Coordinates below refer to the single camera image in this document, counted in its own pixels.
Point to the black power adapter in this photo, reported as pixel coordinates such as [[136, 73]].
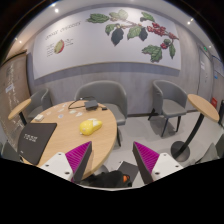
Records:
[[91, 105]]

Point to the black backpack on floor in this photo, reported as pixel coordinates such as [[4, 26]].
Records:
[[113, 179]]

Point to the small wooden table left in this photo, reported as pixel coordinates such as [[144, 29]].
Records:
[[18, 111]]

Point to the yellow computer mouse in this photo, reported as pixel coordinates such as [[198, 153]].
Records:
[[89, 126]]

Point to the round wooden table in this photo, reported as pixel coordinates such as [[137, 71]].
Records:
[[67, 134]]

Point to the grey door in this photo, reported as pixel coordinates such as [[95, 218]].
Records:
[[205, 75]]

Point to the grey armchair left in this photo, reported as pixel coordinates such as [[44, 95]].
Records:
[[40, 101]]

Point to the small round side table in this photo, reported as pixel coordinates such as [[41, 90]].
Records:
[[180, 151]]

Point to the grey armchair right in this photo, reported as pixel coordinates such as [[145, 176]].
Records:
[[169, 100]]

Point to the grey armchair behind table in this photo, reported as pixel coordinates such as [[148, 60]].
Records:
[[111, 94]]

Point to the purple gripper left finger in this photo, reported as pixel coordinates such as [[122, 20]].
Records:
[[78, 159]]

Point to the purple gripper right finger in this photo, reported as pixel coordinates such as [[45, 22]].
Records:
[[146, 159]]

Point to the white card on table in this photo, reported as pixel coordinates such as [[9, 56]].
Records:
[[39, 117]]

